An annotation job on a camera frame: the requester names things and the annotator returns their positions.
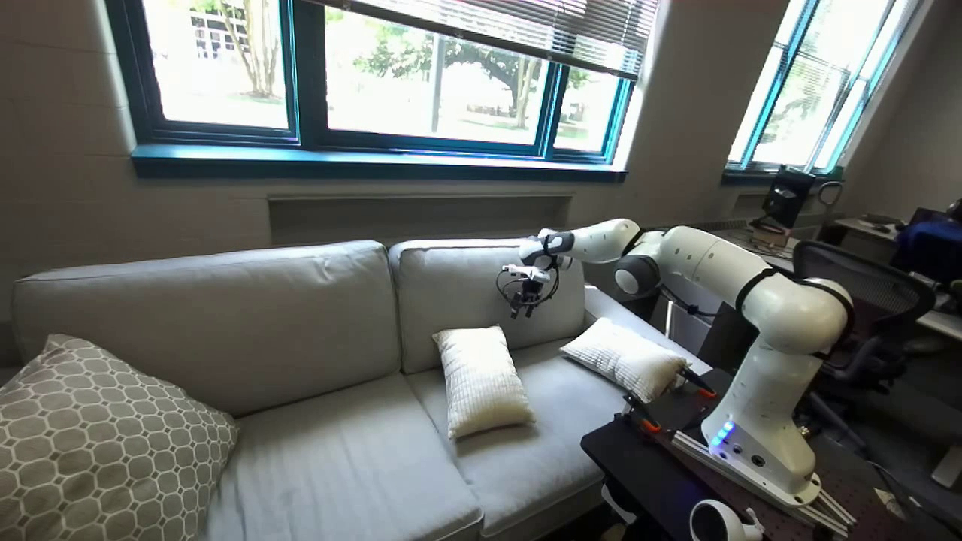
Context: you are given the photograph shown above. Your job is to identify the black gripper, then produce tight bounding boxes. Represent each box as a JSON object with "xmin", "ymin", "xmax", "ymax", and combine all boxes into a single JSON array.
[{"xmin": 495, "ymin": 261, "xmax": 561, "ymax": 309}]

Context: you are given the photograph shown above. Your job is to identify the small cream pleated pillow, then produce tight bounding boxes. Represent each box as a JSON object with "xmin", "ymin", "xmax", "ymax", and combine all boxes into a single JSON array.
[
  {"xmin": 557, "ymin": 315, "xmax": 693, "ymax": 406},
  {"xmin": 430, "ymin": 321, "xmax": 538, "ymax": 445}
]

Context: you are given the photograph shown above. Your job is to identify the grey fabric sofa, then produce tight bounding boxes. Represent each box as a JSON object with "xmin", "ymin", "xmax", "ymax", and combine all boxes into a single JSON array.
[{"xmin": 8, "ymin": 233, "xmax": 716, "ymax": 541}]

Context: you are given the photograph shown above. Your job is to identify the grey filing cabinet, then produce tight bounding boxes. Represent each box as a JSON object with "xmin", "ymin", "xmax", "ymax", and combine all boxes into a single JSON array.
[{"xmin": 656, "ymin": 266, "xmax": 758, "ymax": 369}]

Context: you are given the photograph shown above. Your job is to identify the black orange bar clamp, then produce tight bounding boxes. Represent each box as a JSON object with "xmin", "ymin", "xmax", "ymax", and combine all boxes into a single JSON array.
[
  {"xmin": 673, "ymin": 364, "xmax": 721, "ymax": 401},
  {"xmin": 621, "ymin": 386, "xmax": 671, "ymax": 439}
]

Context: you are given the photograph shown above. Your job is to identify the black robot table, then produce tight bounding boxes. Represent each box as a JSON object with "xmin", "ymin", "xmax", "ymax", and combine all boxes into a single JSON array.
[{"xmin": 582, "ymin": 364, "xmax": 962, "ymax": 541}]

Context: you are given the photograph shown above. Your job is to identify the grey window blinds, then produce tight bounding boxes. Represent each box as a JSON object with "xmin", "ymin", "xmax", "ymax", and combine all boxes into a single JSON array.
[{"xmin": 318, "ymin": 0, "xmax": 664, "ymax": 78}]

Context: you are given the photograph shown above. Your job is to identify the black electronic device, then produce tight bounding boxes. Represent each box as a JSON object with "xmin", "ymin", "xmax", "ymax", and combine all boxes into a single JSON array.
[{"xmin": 762, "ymin": 164, "xmax": 843, "ymax": 227}]

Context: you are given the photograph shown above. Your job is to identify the wide blue framed window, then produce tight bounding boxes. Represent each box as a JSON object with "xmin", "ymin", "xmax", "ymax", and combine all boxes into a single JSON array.
[{"xmin": 104, "ymin": 0, "xmax": 645, "ymax": 182}]

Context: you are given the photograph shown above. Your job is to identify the white VR controller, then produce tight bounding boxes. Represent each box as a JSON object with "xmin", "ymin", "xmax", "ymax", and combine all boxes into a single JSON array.
[{"xmin": 687, "ymin": 496, "xmax": 771, "ymax": 541}]

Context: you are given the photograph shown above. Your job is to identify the narrow blue framed window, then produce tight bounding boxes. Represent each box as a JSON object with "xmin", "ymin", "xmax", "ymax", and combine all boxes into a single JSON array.
[{"xmin": 721, "ymin": 0, "xmax": 934, "ymax": 182}]

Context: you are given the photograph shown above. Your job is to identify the black office chair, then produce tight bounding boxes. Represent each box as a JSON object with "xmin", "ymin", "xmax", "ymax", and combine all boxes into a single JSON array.
[{"xmin": 792, "ymin": 238, "xmax": 941, "ymax": 400}]

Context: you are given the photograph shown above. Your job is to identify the aluminium robot mounting plate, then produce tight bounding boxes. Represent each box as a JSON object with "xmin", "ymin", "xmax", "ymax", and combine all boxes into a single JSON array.
[{"xmin": 667, "ymin": 426, "xmax": 859, "ymax": 538}]

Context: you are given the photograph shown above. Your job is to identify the dark blue bag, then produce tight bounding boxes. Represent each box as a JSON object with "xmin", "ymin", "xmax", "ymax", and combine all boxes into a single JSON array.
[{"xmin": 893, "ymin": 204, "xmax": 962, "ymax": 286}]

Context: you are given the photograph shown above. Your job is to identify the white desk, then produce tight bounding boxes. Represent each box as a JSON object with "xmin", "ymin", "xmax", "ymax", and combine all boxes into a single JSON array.
[{"xmin": 733, "ymin": 208, "xmax": 962, "ymax": 345}]

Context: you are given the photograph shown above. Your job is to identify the large patterned beige pillow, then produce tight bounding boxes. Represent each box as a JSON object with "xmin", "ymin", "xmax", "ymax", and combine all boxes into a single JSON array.
[{"xmin": 0, "ymin": 331, "xmax": 240, "ymax": 541}]

